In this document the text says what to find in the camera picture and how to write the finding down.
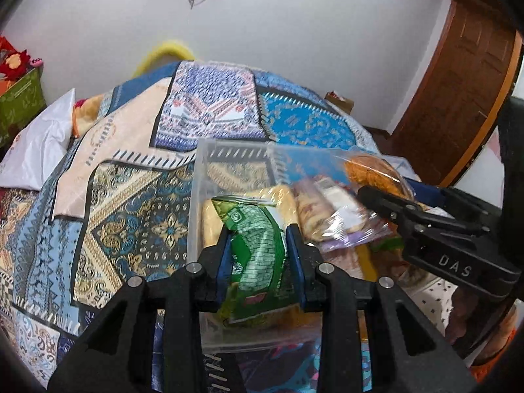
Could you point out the banana chips clear bag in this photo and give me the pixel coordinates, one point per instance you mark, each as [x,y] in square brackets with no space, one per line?
[369,170]

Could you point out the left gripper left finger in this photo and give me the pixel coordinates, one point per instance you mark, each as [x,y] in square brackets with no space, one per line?
[115,353]

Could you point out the small cardboard box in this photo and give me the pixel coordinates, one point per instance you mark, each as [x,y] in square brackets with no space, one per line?
[343,103]

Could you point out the white pillow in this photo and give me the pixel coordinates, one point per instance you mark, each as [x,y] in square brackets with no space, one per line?
[38,148]

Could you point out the green storage box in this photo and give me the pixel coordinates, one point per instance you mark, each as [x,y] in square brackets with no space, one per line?
[20,104]

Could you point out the green snack bag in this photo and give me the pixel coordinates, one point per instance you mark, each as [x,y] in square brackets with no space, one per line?
[259,285]

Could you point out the yellow fuzzy hoop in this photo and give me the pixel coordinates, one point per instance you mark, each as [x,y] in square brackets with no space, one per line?
[172,50]

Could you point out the right hand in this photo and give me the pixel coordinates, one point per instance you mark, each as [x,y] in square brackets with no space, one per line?
[479,328]

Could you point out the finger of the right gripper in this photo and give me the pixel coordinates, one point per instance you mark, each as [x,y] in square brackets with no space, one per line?
[430,195]
[405,214]

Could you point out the brown wooden door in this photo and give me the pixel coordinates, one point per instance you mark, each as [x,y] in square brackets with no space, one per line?
[462,90]

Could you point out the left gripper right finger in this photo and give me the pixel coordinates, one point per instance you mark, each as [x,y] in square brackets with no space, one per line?
[407,352]

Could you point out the clear plastic storage bin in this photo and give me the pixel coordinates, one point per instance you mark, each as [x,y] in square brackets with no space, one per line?
[260,170]

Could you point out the long biscuit pack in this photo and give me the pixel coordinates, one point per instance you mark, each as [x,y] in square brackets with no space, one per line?
[332,218]

